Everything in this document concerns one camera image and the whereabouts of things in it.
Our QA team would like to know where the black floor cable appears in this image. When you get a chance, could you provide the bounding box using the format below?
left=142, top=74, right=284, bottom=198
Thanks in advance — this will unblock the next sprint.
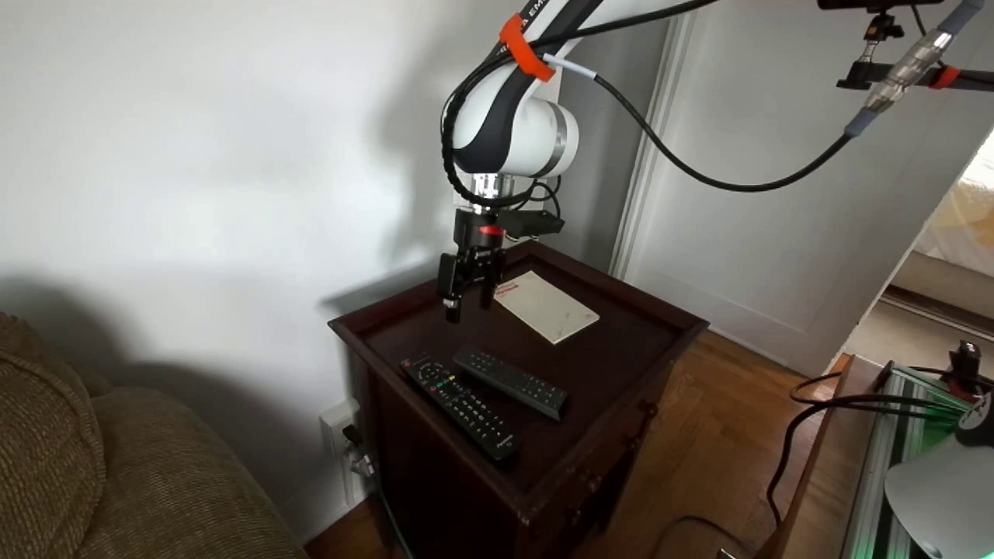
left=763, top=368, right=959, bottom=527

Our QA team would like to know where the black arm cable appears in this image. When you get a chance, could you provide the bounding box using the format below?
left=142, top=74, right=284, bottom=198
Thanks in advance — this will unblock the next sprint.
left=537, top=0, right=988, bottom=194

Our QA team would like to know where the white wall outlet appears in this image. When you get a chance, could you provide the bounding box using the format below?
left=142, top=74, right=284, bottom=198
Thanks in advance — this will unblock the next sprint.
left=321, top=399, right=356, bottom=453

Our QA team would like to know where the brown fabric couch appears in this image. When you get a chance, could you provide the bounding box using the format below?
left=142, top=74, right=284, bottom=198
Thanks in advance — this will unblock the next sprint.
left=0, top=314, right=303, bottom=559

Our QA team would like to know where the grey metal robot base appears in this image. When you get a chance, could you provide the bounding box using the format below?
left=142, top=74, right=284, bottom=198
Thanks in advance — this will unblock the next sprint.
left=843, top=341, right=994, bottom=559

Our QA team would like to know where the black remote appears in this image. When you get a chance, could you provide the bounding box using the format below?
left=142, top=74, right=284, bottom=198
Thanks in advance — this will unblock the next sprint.
left=403, top=359, right=520, bottom=462
left=453, top=347, right=569, bottom=419

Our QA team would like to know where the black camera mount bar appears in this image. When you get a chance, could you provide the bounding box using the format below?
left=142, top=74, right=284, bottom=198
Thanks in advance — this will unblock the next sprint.
left=817, top=0, right=994, bottom=94

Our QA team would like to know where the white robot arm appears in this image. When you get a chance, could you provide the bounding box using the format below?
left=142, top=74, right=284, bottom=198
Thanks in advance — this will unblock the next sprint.
left=438, top=0, right=664, bottom=324

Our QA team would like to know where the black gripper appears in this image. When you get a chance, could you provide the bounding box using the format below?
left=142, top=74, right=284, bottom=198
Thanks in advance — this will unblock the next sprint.
left=438, top=209, right=505, bottom=324

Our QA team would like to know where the dark wooden side table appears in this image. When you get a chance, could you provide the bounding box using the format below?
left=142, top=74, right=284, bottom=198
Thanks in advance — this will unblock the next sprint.
left=332, top=243, right=706, bottom=559

